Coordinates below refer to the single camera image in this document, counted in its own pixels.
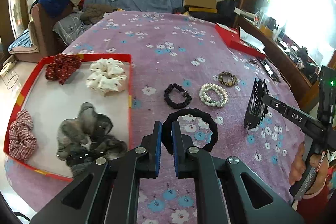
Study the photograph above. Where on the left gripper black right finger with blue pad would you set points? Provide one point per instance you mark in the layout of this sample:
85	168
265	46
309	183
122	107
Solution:
226	190

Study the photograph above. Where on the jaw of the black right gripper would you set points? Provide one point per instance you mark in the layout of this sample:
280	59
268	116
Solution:
271	102

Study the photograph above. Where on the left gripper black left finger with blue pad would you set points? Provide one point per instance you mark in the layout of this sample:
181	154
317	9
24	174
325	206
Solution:
107	192

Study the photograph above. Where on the black plastic hair claw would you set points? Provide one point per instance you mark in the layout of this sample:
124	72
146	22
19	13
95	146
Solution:
256	109

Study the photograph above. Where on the grey sheer scrunchie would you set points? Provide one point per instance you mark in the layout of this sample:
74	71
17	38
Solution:
87	137

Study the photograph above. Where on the large black scrunchie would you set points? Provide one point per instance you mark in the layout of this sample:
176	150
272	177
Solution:
195	123

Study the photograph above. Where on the red plaid scrunchie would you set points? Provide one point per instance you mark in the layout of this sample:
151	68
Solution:
22	141

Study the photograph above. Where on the small black beaded scrunchie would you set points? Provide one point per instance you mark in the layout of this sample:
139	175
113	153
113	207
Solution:
176	96

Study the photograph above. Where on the person's right hand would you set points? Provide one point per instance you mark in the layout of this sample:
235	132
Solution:
298	168

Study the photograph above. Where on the wooden desk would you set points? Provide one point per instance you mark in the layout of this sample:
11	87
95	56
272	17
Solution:
305	93

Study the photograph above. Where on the black hair clip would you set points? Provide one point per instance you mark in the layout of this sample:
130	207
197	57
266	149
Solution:
269	70

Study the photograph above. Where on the red box lid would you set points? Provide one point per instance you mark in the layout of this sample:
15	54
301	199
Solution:
241	41

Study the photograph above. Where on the red-rimmed white tray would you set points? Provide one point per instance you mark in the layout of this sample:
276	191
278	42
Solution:
49	103

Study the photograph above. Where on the white dotted scrunchie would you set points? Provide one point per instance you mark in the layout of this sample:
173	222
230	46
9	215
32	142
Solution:
107	76

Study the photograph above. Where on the brown cardboard box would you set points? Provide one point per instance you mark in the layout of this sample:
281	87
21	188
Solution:
201	5

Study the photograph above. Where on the dark red dotted scrunchie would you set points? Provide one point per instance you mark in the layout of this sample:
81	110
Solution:
62	67

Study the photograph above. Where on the brown sofa chair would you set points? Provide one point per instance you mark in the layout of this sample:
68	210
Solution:
47	42

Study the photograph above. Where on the grey star patterned blanket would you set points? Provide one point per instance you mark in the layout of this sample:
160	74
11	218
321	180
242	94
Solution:
71	27

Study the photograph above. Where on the wire stool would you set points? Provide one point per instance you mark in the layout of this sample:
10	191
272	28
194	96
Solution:
11	79

